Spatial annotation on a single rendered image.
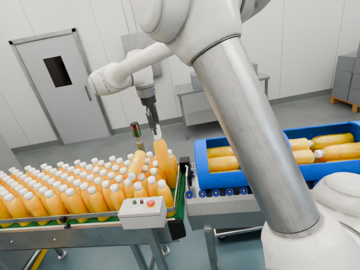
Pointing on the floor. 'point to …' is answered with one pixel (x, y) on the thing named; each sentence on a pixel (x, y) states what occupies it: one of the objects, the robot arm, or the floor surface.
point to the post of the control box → (156, 248)
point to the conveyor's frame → (88, 238)
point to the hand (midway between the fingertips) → (157, 132)
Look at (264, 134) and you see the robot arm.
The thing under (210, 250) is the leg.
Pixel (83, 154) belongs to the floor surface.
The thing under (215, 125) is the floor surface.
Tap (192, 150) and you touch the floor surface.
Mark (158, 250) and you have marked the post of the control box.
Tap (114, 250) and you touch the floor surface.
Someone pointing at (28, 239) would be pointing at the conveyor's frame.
